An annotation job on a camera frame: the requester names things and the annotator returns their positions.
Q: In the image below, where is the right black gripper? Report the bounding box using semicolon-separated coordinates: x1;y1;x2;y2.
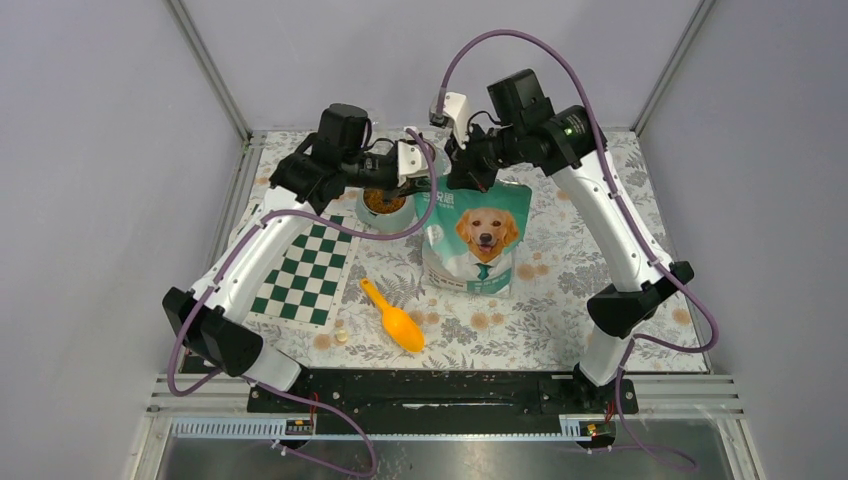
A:
445;118;525;192

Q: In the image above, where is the teal dog food bag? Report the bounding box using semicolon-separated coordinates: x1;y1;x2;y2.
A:
422;176;532;297

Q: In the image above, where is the yellow plastic scoop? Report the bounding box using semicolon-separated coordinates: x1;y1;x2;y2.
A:
360;278;426;353

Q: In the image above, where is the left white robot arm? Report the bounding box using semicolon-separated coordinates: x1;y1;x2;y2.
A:
163;103;437;411

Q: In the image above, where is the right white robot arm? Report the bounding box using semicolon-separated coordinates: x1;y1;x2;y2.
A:
430;69;694;412

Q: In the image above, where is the teal double pet bowl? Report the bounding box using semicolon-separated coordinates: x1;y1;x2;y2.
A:
354;189;415;234

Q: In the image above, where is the floral tablecloth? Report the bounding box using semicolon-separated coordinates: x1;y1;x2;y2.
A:
228;131;709;373

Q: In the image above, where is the green white checkered mat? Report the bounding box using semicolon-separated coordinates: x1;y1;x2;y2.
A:
247;223;360;332

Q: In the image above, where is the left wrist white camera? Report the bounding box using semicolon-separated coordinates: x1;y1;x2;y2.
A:
396;126;435;187

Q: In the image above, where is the wrist white camera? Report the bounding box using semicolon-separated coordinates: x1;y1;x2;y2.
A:
396;126;435;187
428;88;471;149

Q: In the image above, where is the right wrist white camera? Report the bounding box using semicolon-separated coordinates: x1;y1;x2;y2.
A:
428;88;471;149

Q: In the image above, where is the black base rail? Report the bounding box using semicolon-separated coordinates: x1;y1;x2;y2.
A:
246;367;641;437

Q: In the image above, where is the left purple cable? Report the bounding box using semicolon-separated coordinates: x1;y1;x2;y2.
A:
165;127;440;480

